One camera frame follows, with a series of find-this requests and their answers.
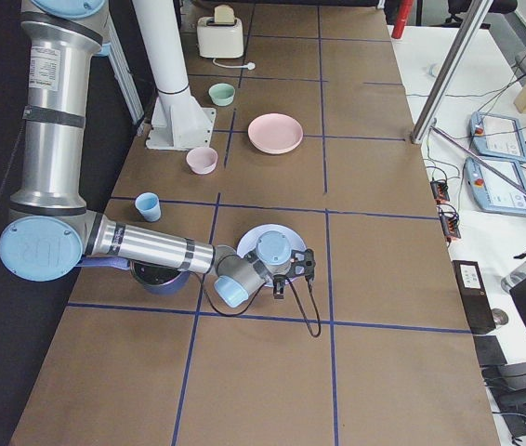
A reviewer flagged far teach pendant tablet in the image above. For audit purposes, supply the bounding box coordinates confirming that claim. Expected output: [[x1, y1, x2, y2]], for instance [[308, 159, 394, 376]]
[[468, 111, 526, 164]]

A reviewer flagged green bowl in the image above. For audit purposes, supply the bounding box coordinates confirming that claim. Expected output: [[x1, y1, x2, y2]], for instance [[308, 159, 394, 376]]
[[208, 83, 235, 107]]

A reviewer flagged white camera post with base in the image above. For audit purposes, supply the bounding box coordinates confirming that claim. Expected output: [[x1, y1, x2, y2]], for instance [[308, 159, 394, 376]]
[[133, 0, 216, 151]]

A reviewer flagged pink bowl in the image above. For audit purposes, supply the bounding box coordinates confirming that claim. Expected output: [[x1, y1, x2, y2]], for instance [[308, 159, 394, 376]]
[[186, 147, 218, 175]]

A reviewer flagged red cylinder object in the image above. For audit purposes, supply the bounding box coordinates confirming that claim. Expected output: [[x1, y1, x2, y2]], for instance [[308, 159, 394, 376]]
[[391, 0, 414, 40]]

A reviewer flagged black box with label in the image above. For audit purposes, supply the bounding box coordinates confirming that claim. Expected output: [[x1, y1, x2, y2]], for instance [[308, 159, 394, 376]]
[[452, 260, 495, 335]]

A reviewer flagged black office chair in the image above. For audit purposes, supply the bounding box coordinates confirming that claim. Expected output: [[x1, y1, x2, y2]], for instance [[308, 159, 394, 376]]
[[444, 0, 518, 26]]

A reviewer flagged pink plate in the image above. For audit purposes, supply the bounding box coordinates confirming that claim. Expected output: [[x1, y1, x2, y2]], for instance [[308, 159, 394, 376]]
[[247, 113, 304, 154]]

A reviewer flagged orange connector module near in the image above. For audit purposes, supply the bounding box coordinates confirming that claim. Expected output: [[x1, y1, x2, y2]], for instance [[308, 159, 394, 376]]
[[437, 203, 461, 243]]

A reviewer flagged teach pendant tablet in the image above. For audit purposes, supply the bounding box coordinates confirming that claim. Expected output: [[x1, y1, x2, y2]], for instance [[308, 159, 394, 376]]
[[464, 157, 526, 216], [468, 111, 526, 164]]

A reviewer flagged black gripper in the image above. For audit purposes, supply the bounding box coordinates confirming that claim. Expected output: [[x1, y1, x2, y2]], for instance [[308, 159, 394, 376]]
[[272, 248, 315, 299]]

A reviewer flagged cream toaster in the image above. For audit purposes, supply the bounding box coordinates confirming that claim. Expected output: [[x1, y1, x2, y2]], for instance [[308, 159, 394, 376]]
[[197, 17, 244, 59]]

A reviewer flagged aluminium frame post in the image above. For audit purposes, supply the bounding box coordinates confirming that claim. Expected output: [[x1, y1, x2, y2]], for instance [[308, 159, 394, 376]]
[[410, 0, 493, 144]]

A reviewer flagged white toaster plug and cable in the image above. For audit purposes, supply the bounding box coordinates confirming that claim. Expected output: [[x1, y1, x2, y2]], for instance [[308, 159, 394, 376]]
[[211, 57, 257, 72]]

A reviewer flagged blue plate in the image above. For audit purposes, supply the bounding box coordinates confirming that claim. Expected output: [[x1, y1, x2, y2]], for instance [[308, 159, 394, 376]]
[[237, 224, 307, 287]]

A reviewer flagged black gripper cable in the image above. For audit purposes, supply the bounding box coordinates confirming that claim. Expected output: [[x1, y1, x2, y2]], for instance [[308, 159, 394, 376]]
[[200, 271, 322, 338]]

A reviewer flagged orange connector module far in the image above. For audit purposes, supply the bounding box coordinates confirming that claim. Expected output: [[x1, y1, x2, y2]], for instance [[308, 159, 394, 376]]
[[430, 179, 450, 203]]

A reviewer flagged orange connector module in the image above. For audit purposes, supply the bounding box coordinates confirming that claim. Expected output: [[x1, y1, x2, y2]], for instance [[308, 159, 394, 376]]
[[437, 203, 461, 243], [430, 179, 450, 203]]

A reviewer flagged light blue cup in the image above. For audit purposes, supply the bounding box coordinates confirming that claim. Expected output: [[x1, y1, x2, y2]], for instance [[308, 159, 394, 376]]
[[135, 192, 162, 222]]

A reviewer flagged near teach pendant tablet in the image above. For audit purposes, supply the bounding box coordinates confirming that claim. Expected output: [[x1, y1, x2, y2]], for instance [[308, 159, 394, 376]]
[[464, 157, 526, 216]]

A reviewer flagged bread slice in toaster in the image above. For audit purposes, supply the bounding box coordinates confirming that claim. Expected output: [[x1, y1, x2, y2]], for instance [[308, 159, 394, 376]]
[[214, 5, 236, 26]]

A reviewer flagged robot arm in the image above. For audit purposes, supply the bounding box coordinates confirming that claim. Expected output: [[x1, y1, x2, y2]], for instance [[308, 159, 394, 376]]
[[0, 1, 315, 308]]

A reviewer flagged white reacher grabber stick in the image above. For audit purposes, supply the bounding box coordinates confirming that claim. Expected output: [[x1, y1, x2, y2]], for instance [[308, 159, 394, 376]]
[[431, 125, 526, 197]]

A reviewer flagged dark blue pot with lid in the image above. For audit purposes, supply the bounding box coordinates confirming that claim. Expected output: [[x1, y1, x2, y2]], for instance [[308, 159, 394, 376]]
[[76, 256, 190, 295]]

